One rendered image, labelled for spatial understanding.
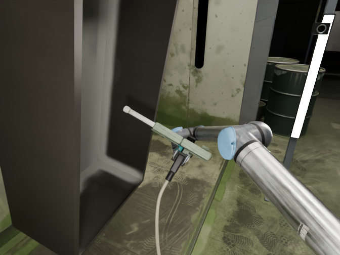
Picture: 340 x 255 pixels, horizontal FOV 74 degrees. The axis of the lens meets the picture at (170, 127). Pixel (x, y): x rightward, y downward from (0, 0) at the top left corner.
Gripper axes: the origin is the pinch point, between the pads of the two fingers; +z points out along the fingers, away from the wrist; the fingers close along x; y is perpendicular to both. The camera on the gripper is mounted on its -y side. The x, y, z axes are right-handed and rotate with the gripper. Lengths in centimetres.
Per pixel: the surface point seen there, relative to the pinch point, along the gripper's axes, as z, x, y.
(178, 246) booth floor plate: -52, -28, 53
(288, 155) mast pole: -76, -71, -44
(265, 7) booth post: -92, 6, -161
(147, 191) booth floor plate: -94, 10, 42
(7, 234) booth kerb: -42, 70, 104
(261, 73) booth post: -124, -25, -119
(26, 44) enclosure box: 57, 46, 1
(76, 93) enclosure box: 53, 29, 5
